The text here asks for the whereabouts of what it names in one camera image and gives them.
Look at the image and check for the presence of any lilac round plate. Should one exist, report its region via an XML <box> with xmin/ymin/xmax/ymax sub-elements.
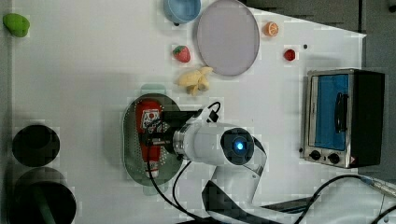
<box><xmin>197</xmin><ymin>0</ymin><xmax>260</xmax><ymax>76</ymax></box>

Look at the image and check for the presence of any blue bowl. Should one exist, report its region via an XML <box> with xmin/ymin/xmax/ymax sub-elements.
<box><xmin>163</xmin><ymin>0</ymin><xmax>201</xmax><ymax>25</ymax></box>

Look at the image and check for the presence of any black cup with green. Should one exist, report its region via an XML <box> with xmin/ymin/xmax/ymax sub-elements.
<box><xmin>7</xmin><ymin>167</ymin><xmax>77</xmax><ymax>224</ymax></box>

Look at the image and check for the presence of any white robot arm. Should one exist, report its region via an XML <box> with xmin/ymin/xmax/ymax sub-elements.
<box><xmin>135</xmin><ymin>109</ymin><xmax>345</xmax><ymax>224</ymax></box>

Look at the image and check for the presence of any red ketchup bottle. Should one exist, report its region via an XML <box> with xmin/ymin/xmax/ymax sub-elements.
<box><xmin>135</xmin><ymin>99</ymin><xmax>162</xmax><ymax>178</ymax></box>

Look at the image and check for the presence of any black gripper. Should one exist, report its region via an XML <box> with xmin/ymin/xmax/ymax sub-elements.
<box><xmin>143</xmin><ymin>111</ymin><xmax>195</xmax><ymax>155</ymax></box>

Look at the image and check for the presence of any small red toy tomato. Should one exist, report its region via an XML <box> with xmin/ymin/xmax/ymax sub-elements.
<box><xmin>284</xmin><ymin>49</ymin><xmax>296</xmax><ymax>62</ymax></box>

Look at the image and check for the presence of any yellow toy banana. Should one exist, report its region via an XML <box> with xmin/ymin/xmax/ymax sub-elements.
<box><xmin>177</xmin><ymin>66</ymin><xmax>213</xmax><ymax>96</ymax></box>

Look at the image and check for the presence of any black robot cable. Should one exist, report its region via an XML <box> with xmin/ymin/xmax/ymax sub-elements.
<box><xmin>146</xmin><ymin>148</ymin><xmax>219</xmax><ymax>224</ymax></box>

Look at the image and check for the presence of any black toaster oven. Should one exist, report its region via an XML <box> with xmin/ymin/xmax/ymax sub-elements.
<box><xmin>303</xmin><ymin>68</ymin><xmax>385</xmax><ymax>169</ymax></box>

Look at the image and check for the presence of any red toy strawberry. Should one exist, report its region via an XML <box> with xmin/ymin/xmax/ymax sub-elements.
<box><xmin>173</xmin><ymin>46</ymin><xmax>191</xmax><ymax>63</ymax></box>

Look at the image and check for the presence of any orange slice toy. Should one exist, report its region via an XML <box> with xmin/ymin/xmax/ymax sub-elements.
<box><xmin>264</xmin><ymin>21</ymin><xmax>278</xmax><ymax>36</ymax></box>

